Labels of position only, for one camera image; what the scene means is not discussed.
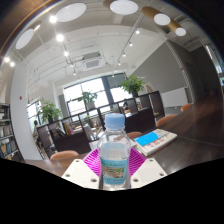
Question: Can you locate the clear blue-capped water bottle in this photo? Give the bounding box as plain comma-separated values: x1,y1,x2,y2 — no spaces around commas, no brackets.
97,113,132,191

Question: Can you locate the group of ceiling spotlights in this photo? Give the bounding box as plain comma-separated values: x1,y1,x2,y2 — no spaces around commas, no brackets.
2,14,141,76

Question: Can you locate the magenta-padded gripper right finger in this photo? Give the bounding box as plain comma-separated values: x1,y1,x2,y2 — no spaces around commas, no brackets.
127,147,168,190

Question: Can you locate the ceiling air conditioner unit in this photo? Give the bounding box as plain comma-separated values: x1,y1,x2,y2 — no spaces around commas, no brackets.
81,56,103,71

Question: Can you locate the group of round ceiling lights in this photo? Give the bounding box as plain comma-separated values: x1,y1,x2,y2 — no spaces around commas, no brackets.
15,0,188,51

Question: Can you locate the tall bookshelf unit with books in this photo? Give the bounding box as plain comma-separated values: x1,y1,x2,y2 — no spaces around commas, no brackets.
0,102,25,163

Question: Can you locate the white wall radiator panel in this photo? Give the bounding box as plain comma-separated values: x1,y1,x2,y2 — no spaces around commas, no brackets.
160,86,190,109

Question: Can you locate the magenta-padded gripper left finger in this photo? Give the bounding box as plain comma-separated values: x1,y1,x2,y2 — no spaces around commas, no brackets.
60,148,101,190

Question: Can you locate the bushy green potted plant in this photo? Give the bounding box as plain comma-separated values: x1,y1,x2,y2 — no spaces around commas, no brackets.
37,98,63,124

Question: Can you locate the leafy green potted plant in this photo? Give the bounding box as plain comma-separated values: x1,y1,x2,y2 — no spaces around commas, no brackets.
119,75,147,98

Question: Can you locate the group of orange chairs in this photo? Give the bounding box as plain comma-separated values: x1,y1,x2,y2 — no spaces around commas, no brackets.
49,102,193,161

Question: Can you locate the low dark open shelf unit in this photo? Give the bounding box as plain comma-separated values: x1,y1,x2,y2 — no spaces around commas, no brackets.
36,90,166,155

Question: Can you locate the small potted plant white pot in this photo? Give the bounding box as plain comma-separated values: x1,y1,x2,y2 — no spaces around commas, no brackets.
77,91,99,111

